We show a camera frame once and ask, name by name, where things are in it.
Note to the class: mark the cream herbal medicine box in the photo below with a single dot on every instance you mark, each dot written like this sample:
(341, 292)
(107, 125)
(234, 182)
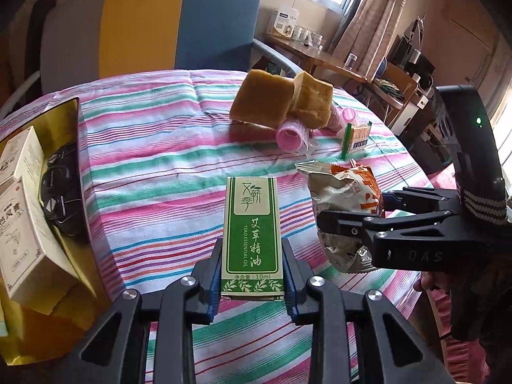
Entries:
(36, 271)

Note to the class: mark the orange snack bag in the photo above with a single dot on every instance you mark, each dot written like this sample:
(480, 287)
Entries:
(343, 195)

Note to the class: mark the yellow sponge block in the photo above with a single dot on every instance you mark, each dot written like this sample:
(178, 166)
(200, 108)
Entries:
(312, 101)
(263, 99)

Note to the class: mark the striped tablecloth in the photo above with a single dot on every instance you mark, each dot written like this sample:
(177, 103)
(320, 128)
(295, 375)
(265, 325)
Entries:
(155, 152)

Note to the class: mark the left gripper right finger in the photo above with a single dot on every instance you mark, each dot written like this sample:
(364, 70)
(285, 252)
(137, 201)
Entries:
(389, 350)

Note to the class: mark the white carton on desk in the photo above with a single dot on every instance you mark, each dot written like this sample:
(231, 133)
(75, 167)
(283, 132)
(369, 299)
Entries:
(282, 22)

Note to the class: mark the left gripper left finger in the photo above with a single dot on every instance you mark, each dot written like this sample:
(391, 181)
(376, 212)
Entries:
(115, 350)

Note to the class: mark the blue yellow armchair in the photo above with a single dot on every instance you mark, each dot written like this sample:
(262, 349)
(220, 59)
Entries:
(78, 41)

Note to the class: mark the yellow sponge block right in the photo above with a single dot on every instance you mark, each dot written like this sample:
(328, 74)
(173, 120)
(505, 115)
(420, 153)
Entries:
(312, 101)

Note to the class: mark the person right hand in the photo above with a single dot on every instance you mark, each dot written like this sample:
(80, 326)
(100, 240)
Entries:
(430, 281)

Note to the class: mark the curtain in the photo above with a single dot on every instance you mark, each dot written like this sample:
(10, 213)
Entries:
(369, 34)

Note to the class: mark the green essential oil box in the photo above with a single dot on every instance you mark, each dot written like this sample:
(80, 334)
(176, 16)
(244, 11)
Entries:
(252, 263)

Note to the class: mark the pink hair roller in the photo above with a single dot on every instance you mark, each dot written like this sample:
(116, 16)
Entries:
(340, 118)
(294, 137)

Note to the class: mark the yellow sponge block left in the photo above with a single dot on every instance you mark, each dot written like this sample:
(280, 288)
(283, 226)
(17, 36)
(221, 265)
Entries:
(263, 99)

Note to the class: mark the cream barcode box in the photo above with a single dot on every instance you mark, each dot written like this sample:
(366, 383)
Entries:
(22, 158)

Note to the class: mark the black objects in box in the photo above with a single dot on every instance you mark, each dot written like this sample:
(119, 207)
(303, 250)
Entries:
(61, 194)

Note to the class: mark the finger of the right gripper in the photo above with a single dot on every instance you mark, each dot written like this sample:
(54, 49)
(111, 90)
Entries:
(422, 199)
(444, 229)

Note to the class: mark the wooden side desk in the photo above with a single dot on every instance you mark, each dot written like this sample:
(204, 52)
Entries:
(310, 58)

